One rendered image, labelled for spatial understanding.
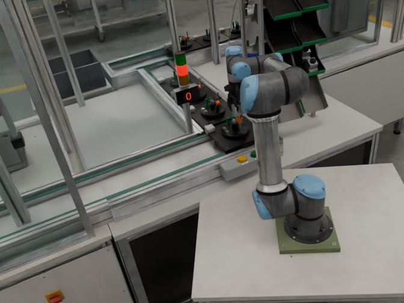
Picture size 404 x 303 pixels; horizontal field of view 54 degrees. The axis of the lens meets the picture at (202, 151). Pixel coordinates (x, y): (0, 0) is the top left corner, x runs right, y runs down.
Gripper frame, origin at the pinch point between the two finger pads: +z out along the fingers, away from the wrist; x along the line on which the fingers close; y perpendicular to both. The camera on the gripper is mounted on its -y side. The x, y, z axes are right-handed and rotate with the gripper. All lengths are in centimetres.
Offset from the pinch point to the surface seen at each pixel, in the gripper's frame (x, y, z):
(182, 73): -19.9, -13.0, -24.1
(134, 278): -72, 21, 54
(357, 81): 127, -50, 40
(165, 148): -34.8, -14.7, 13.8
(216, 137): -10.3, -5.0, 11.5
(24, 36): -80, -57, -46
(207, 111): -4.5, -26.4, 8.3
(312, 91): 45.8, -0.4, 1.7
